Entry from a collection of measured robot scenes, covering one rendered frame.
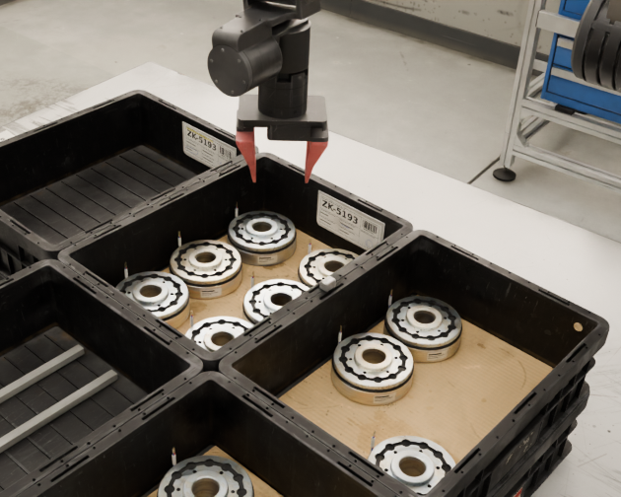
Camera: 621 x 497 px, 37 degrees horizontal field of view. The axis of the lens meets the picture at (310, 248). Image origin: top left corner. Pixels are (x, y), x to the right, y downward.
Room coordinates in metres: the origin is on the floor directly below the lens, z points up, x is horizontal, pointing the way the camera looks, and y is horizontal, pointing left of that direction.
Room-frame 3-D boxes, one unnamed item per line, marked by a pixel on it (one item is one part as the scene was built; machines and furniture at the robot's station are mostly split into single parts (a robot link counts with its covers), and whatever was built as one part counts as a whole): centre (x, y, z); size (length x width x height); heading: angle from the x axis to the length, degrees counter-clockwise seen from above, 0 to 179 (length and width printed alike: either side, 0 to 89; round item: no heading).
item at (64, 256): (1.03, 0.09, 0.92); 0.40 x 0.30 x 0.02; 140
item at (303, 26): (0.97, 0.05, 1.24); 0.07 x 0.06 x 0.07; 146
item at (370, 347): (0.88, -0.09, 0.86); 0.05 x 0.05 x 0.01
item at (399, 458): (0.70, -0.13, 0.86); 0.05 x 0.05 x 0.01
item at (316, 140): (0.98, 0.02, 1.10); 0.07 x 0.07 x 0.09; 4
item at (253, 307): (0.99, 0.04, 0.86); 0.10 x 0.10 x 0.01
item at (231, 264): (1.07, 0.15, 0.86); 0.10 x 0.10 x 0.01
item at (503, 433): (0.84, -0.14, 0.92); 0.40 x 0.30 x 0.02; 140
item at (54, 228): (1.22, 0.32, 0.87); 0.40 x 0.30 x 0.11; 140
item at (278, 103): (0.98, 0.04, 1.18); 0.10 x 0.07 x 0.07; 94
